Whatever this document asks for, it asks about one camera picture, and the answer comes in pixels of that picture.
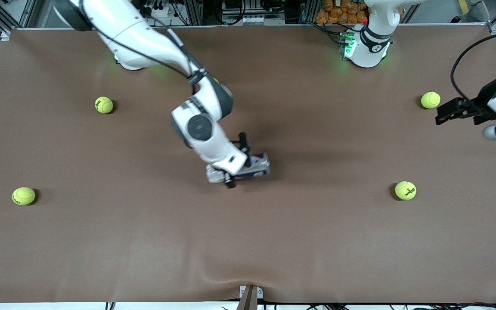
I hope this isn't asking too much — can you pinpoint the long white power strip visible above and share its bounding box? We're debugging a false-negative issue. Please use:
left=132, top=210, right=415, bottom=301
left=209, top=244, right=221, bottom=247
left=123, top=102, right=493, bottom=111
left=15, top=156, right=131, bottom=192
left=223, top=14, right=276, bottom=25

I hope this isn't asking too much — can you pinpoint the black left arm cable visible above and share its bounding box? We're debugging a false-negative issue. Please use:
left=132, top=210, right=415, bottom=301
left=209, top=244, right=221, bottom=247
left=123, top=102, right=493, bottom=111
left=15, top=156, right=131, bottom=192
left=450, top=32, right=496, bottom=102

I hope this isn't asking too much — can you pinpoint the clear tennis ball can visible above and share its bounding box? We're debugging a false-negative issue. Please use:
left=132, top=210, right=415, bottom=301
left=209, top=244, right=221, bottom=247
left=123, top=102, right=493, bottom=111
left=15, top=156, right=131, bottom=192
left=231, top=152, right=271, bottom=180

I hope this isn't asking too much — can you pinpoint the brown table mat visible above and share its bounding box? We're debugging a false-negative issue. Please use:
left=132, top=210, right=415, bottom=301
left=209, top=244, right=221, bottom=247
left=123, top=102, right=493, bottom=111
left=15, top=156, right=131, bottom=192
left=0, top=25, right=496, bottom=304

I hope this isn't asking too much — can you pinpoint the silver metal bracket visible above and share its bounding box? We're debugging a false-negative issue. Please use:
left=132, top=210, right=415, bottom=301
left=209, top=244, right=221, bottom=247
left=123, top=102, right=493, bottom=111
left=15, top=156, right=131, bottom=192
left=239, top=285, right=264, bottom=300

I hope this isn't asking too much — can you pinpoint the brown bar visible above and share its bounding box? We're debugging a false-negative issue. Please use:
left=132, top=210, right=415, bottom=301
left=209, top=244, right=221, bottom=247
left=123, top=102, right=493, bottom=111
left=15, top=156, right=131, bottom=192
left=236, top=286, right=258, bottom=310

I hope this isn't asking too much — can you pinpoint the orange mesh bag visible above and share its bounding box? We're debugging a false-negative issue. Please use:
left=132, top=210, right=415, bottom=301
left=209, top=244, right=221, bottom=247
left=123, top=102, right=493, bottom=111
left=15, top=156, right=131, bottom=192
left=316, top=0, right=369, bottom=25

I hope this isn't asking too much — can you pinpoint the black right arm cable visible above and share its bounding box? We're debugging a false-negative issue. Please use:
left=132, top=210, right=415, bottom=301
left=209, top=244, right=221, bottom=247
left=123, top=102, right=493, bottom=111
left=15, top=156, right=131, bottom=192
left=78, top=0, right=208, bottom=87

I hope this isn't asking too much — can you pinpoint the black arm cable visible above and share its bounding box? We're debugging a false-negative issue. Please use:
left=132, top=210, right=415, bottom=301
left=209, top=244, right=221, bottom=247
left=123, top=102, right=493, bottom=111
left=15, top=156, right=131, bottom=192
left=450, top=32, right=496, bottom=102
left=78, top=0, right=208, bottom=87

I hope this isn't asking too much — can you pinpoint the small white power strip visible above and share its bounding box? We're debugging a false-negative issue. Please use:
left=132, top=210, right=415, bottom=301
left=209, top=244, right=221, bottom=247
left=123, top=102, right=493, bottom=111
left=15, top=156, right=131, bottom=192
left=143, top=2, right=175, bottom=18

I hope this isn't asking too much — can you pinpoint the aluminium frame post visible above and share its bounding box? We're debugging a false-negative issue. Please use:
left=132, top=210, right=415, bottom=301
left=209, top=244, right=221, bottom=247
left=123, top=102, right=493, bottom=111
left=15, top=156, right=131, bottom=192
left=306, top=0, right=319, bottom=24
left=186, top=0, right=203, bottom=25

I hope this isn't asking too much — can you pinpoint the black floor cable bundle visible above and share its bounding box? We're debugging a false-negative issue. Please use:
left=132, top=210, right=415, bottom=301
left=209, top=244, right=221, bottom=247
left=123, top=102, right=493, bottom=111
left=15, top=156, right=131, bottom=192
left=261, top=301, right=496, bottom=310

